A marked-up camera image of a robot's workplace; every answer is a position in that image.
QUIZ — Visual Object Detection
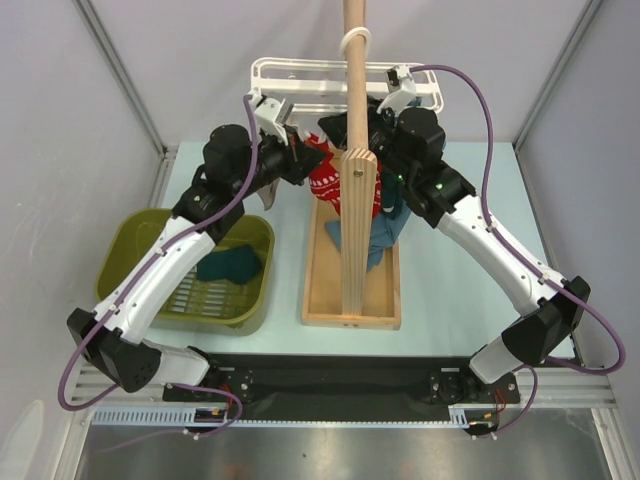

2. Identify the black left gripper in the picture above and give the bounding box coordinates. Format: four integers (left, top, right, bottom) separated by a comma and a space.
232, 123, 326, 200

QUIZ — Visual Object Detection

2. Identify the red santa christmas sock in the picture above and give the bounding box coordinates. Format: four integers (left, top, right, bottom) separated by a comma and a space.
305, 134, 341, 214

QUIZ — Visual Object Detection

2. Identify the white plastic clip hanger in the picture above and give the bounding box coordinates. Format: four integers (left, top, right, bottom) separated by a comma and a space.
248, 57, 444, 116

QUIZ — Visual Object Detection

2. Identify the dark green christmas sock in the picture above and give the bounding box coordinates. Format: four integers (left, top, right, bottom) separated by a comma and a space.
380, 170, 403, 220

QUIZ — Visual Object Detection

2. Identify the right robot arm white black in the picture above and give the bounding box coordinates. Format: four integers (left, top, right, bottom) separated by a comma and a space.
367, 98, 591, 401

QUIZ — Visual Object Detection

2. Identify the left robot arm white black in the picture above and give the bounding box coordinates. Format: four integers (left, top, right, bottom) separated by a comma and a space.
67, 124, 325, 400

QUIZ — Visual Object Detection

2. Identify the grey beige sock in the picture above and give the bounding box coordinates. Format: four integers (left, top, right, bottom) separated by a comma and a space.
256, 180, 278, 211

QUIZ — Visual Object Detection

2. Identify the wooden pole stand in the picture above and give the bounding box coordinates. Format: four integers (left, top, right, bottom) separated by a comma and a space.
340, 1, 377, 316

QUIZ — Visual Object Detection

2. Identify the light blue sock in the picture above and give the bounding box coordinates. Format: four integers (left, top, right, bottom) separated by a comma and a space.
323, 209, 416, 274

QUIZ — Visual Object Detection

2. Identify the olive green plastic bin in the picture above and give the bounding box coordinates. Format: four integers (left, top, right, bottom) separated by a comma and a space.
94, 208, 275, 336

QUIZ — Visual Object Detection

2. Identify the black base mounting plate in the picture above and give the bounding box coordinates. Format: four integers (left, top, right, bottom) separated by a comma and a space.
162, 353, 520, 422

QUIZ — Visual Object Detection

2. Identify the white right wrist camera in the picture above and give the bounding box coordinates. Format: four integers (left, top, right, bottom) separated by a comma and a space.
377, 64, 417, 115

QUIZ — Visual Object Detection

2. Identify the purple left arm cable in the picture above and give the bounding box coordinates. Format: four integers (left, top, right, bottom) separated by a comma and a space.
58, 95, 261, 412

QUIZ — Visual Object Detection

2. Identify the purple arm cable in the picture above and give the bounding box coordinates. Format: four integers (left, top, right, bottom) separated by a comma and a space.
58, 95, 261, 412
407, 63, 627, 435

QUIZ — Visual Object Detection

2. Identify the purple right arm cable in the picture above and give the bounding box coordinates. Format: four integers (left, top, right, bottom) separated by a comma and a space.
407, 63, 627, 435

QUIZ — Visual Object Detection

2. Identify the white slotted cable duct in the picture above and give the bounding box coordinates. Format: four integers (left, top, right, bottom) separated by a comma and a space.
91, 406, 480, 429

